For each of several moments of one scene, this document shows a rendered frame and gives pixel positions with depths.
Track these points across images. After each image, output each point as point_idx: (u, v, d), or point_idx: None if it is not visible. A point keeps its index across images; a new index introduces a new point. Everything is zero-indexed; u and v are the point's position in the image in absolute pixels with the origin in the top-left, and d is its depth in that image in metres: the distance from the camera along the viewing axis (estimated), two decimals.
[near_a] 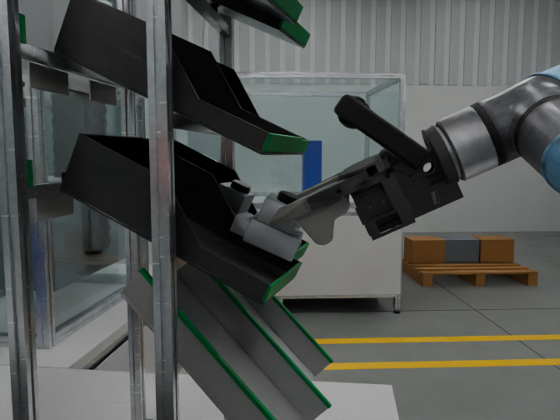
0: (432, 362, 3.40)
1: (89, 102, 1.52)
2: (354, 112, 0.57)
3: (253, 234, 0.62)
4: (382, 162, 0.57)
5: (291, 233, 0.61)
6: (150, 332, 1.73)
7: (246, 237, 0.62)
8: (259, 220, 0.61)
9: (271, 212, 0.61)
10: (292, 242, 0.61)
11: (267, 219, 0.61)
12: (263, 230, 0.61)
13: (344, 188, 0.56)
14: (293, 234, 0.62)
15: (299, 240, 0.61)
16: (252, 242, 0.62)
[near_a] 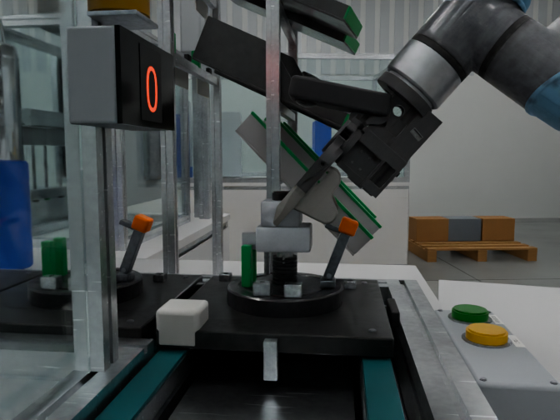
0: None
1: None
2: (307, 87, 0.58)
3: (264, 241, 0.61)
4: (352, 122, 0.58)
5: (298, 225, 0.61)
6: (197, 256, 1.98)
7: (258, 247, 0.61)
8: (264, 226, 0.61)
9: (271, 212, 0.61)
10: (302, 232, 0.61)
11: (271, 222, 0.61)
12: (272, 232, 0.61)
13: (327, 159, 0.57)
14: (301, 226, 0.61)
15: (308, 228, 0.61)
16: (266, 248, 0.61)
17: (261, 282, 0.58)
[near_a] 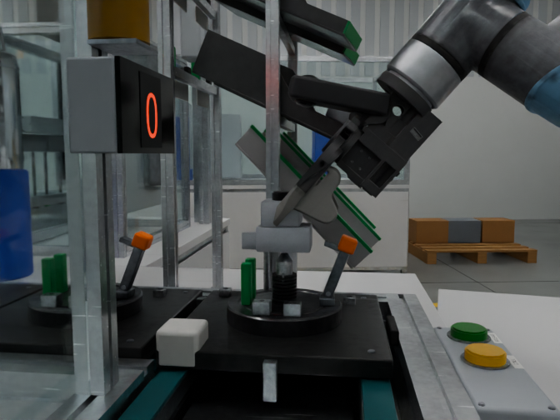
0: None
1: (150, 56, 1.77)
2: (307, 87, 0.58)
3: (264, 241, 0.61)
4: (352, 122, 0.58)
5: (298, 225, 0.61)
6: (197, 262, 1.98)
7: (258, 247, 0.61)
8: (264, 226, 0.61)
9: (271, 212, 0.61)
10: (302, 232, 0.61)
11: (271, 222, 0.61)
12: (272, 232, 0.61)
13: (326, 159, 0.57)
14: (301, 226, 0.61)
15: (308, 228, 0.61)
16: (266, 248, 0.61)
17: (260, 302, 0.59)
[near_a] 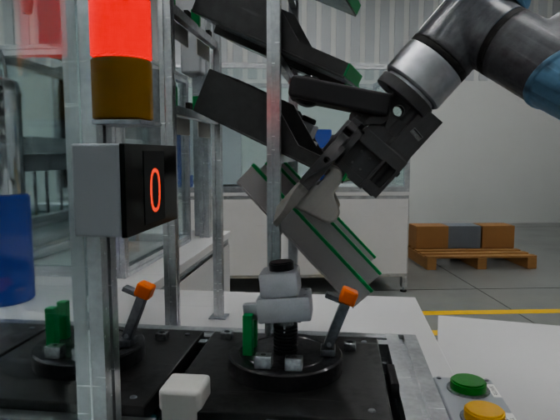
0: (437, 331, 3.65)
1: None
2: (307, 87, 0.58)
3: (265, 312, 0.62)
4: (352, 122, 0.58)
5: (297, 295, 0.61)
6: (197, 278, 1.99)
7: (260, 319, 0.62)
8: (263, 298, 0.62)
9: (269, 285, 0.62)
10: (302, 302, 0.61)
11: (270, 293, 0.62)
12: (272, 304, 0.62)
13: (330, 155, 0.56)
14: (300, 295, 0.62)
15: (307, 297, 0.61)
16: (267, 320, 0.62)
17: (262, 356, 0.59)
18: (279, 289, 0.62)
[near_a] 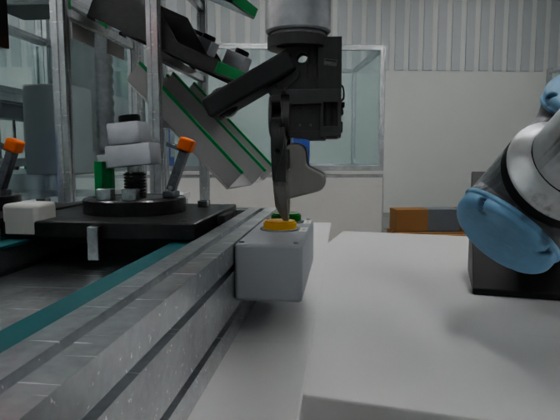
0: None
1: None
2: (218, 100, 0.59)
3: (112, 157, 0.71)
4: (274, 95, 0.59)
5: (139, 141, 0.71)
6: None
7: (108, 163, 0.71)
8: (111, 145, 0.71)
9: (115, 132, 0.71)
10: (142, 147, 0.71)
11: (116, 140, 0.71)
12: (117, 150, 0.71)
13: (277, 144, 0.58)
14: (142, 142, 0.71)
15: (147, 142, 0.70)
16: (114, 164, 0.71)
17: (103, 188, 0.68)
18: (123, 136, 0.71)
